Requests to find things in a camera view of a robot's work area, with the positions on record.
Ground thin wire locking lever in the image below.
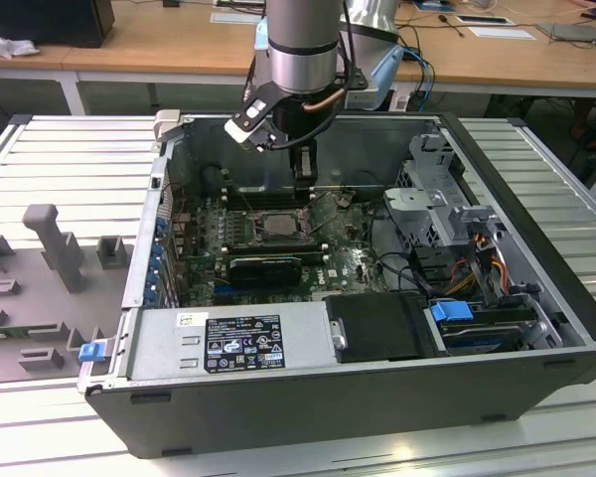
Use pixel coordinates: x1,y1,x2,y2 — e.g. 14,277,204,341
225,170,260,226
306,191,341,235

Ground metal socket cover frame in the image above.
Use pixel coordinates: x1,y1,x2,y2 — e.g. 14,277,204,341
297,200,315,236

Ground silver-topped CPU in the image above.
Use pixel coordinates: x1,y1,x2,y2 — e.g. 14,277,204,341
263,214,302,239

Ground CPU socket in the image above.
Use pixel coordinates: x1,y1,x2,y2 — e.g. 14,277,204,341
247,208,313,245

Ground wooden desk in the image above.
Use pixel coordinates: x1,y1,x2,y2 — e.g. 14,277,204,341
0,0,596,118

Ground metal drive cage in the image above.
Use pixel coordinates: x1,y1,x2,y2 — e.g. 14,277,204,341
381,131,511,252

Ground green motherboard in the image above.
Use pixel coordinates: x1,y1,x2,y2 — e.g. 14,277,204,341
178,191,394,305

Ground black graphics card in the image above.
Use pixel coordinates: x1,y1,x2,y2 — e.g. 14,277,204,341
226,254,304,289

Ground black plastic air shroud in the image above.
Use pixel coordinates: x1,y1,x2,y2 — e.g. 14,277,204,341
322,291,431,364

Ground hard disk in blue carrier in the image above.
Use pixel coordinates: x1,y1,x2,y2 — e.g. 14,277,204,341
428,297,535,357

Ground silver power supply unit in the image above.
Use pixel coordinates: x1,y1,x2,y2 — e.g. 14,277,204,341
123,305,340,385

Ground black computer box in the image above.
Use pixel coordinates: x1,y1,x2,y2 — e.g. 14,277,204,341
0,0,116,50

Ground grey laptop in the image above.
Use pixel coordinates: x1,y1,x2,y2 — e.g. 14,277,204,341
535,20,596,48

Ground black PC case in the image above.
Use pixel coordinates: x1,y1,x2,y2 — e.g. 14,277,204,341
76,109,596,459

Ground crumpled white paper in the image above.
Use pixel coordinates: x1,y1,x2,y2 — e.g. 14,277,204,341
0,27,40,60

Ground blue case latch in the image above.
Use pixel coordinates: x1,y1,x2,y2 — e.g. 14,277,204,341
78,342,104,365

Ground grey parts rack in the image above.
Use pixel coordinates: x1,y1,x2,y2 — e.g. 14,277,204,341
0,202,136,385

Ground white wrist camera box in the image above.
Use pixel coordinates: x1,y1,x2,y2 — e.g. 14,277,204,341
222,84,280,151

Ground orange yellow power wires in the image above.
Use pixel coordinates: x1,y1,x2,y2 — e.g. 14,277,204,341
449,237,511,299

